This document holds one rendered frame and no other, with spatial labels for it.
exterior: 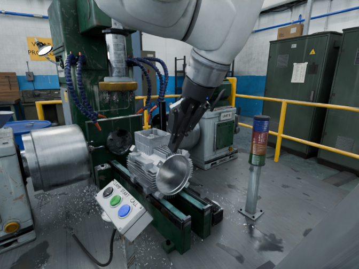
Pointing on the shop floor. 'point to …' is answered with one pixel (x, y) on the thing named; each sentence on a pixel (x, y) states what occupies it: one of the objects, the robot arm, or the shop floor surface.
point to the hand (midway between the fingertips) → (175, 141)
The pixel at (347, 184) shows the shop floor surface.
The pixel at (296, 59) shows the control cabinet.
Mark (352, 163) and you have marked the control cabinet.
